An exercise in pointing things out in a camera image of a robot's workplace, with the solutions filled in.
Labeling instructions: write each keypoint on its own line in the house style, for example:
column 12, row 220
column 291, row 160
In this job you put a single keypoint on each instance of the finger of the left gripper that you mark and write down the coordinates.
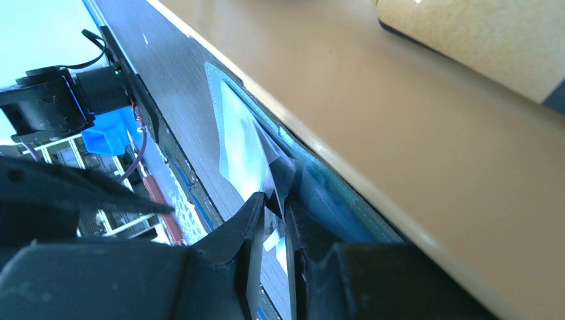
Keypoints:
column 44, row 201

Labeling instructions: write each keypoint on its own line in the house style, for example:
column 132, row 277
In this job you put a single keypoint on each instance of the green card holder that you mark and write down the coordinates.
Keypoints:
column 328, row 198

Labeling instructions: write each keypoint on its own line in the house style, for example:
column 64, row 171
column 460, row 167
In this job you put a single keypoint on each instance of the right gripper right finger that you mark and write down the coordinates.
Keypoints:
column 333, row 279

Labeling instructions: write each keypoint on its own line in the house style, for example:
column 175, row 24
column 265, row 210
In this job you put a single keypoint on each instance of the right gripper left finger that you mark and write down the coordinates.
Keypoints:
column 216, row 278

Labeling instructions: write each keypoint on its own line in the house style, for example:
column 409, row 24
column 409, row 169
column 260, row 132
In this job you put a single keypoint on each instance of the yellow oval tray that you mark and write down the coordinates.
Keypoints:
column 472, row 173

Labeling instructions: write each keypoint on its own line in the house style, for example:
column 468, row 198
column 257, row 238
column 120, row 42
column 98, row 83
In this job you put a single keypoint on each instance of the blue plastic bin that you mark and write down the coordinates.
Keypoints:
column 112, row 132

